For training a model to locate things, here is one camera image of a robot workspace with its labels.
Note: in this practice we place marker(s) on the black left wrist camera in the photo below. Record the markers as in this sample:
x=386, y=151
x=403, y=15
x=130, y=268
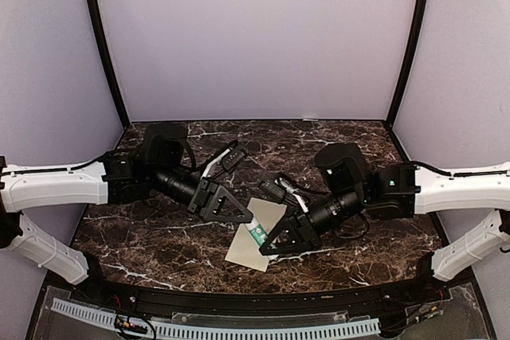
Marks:
x=225, y=162

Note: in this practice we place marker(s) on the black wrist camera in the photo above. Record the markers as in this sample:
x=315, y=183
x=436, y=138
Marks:
x=282, y=191
x=225, y=162

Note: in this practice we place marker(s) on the green white glue stick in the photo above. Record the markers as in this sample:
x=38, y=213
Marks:
x=257, y=232

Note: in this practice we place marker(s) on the black right frame post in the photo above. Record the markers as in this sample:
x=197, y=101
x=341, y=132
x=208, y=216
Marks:
x=407, y=62

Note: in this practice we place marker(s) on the white slotted cable duct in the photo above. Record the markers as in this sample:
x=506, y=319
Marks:
x=196, y=327

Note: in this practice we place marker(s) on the beige paper envelope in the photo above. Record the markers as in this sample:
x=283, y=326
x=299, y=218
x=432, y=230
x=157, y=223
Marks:
x=244, y=248

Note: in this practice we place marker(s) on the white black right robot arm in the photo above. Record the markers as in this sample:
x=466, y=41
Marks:
x=402, y=191

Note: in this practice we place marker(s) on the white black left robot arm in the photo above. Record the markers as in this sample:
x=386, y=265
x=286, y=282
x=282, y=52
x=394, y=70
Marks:
x=163, y=162

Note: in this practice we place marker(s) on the black left frame post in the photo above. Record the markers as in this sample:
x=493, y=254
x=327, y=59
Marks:
x=106, y=61

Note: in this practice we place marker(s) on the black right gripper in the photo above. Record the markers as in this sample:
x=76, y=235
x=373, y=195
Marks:
x=304, y=235

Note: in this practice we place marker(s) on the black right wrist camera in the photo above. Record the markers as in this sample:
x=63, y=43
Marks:
x=282, y=191

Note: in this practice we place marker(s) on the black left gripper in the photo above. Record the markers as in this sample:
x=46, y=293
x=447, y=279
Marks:
x=209, y=207

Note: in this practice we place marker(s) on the black frame post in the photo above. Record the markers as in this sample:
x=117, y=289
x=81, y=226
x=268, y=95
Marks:
x=106, y=61
x=407, y=62

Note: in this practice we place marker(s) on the black front table rail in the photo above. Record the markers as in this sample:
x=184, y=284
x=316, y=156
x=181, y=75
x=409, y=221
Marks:
x=386, y=300

